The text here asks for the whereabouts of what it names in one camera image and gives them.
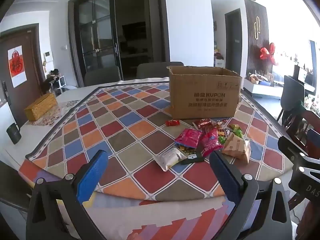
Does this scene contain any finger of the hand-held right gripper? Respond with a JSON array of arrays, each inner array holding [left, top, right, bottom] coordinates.
[[306, 129, 320, 155], [277, 135, 312, 160]]

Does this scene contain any colourful checked tablecloth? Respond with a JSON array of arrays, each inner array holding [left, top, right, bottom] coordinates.
[[19, 81, 294, 203]]

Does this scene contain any red bow decoration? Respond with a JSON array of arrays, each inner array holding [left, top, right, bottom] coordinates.
[[259, 42, 279, 65]]

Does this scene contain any dark green snack packet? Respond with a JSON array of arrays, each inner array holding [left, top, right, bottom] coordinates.
[[181, 150, 206, 165]]

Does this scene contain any dark slatted wall panel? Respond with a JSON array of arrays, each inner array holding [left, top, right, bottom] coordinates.
[[244, 0, 273, 73]]

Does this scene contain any red paper door poster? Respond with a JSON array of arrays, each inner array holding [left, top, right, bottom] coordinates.
[[7, 45, 27, 88]]

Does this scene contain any dark interior door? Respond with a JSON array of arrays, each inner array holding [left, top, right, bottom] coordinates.
[[224, 8, 247, 68]]

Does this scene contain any white storage shelf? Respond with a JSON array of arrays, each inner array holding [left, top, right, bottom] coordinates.
[[214, 46, 225, 68]]

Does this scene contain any patterned placemat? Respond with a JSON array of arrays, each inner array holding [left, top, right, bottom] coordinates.
[[30, 99, 80, 127]]

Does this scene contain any brown cardboard box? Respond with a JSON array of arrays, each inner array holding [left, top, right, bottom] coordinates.
[[167, 66, 242, 119]]

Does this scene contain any white low cabinet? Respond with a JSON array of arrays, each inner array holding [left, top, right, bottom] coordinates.
[[244, 74, 284, 99]]

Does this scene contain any brown entrance door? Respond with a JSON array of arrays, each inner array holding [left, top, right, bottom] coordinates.
[[0, 24, 47, 128]]

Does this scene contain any pastel patterned cloth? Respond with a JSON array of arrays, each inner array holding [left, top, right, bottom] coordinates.
[[54, 192, 253, 240]]

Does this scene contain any brown paper snack packet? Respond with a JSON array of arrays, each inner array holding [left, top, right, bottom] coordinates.
[[221, 132, 251, 163]]

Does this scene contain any pink and blue snack packet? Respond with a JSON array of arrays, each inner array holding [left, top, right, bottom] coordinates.
[[174, 128, 203, 153]]

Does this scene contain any wooden chair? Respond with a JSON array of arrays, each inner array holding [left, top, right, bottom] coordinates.
[[286, 110, 320, 153]]

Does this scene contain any dark red snack packet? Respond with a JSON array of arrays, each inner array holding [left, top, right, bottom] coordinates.
[[192, 118, 213, 130]]

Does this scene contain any golden woven tissue box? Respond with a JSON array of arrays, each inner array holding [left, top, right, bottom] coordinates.
[[24, 93, 57, 122]]

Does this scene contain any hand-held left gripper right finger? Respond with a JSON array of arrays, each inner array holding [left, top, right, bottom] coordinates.
[[209, 150, 293, 240]]

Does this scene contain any dark sliding glass door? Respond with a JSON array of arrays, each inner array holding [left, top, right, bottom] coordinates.
[[68, 0, 168, 85]]

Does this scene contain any white shelf cart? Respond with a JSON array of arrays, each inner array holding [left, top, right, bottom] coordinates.
[[49, 69, 67, 90]]

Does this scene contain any green yellow candy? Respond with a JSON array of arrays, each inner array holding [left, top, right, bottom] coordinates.
[[229, 124, 243, 138]]

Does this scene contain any grey upholstered chair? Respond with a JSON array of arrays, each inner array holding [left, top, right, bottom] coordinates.
[[84, 66, 122, 87], [136, 62, 184, 79]]

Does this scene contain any dark dining chair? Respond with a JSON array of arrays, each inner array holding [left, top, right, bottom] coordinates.
[[276, 75, 305, 122]]

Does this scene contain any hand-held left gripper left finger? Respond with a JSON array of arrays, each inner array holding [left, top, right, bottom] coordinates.
[[25, 150, 109, 240]]

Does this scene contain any dark green mug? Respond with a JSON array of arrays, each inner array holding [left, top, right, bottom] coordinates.
[[6, 123, 22, 145]]

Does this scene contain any white snack packet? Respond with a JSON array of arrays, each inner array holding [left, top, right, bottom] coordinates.
[[155, 148, 188, 172]]

